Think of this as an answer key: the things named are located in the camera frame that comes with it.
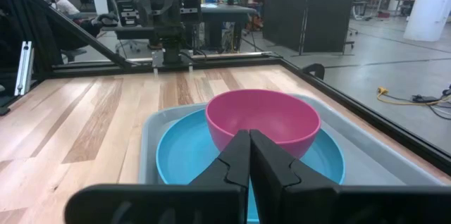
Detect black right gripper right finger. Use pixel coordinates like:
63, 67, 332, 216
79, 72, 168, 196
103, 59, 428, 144
249, 129, 451, 224

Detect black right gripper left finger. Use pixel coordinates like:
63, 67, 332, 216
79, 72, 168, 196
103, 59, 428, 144
65, 129, 252, 224

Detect teal blue plate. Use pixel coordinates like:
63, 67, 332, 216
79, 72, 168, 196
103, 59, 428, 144
155, 107, 346, 223

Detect pink bowl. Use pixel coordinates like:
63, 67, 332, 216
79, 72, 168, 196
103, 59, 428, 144
205, 89, 322, 160

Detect grey plastic tray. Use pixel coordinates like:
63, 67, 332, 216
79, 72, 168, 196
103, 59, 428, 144
137, 93, 445, 187

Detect black office chair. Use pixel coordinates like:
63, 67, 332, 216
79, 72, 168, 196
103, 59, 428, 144
89, 0, 156, 54

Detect black desk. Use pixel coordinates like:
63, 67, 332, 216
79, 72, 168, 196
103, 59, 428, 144
199, 4, 259, 53

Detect black partition panel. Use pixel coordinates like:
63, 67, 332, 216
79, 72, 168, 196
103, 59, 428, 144
263, 0, 358, 55

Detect silver aluminium profile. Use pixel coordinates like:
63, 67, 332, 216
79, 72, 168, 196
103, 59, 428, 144
13, 40, 35, 97

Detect black aluminium table frame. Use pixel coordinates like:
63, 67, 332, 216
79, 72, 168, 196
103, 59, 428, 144
0, 0, 451, 178

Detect yellow-orange floor cable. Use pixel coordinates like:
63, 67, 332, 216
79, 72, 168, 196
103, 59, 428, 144
376, 87, 451, 107

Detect black frame clamp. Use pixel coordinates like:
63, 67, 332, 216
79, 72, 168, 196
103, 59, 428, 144
302, 63, 326, 81

